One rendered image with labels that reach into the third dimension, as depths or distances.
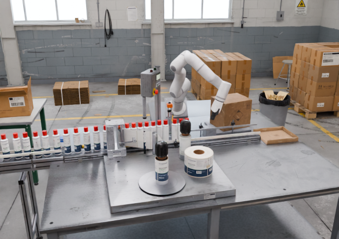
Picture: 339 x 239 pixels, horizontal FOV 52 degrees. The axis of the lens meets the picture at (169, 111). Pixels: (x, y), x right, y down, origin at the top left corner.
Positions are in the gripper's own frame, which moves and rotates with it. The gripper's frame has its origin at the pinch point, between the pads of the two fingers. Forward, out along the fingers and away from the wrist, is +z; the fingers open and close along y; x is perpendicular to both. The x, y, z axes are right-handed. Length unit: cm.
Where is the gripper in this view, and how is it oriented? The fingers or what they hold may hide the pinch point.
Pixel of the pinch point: (212, 117)
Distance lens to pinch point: 294.0
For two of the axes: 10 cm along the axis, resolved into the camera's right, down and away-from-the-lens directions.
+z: -3.3, 9.1, 2.5
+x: 9.1, 2.5, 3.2
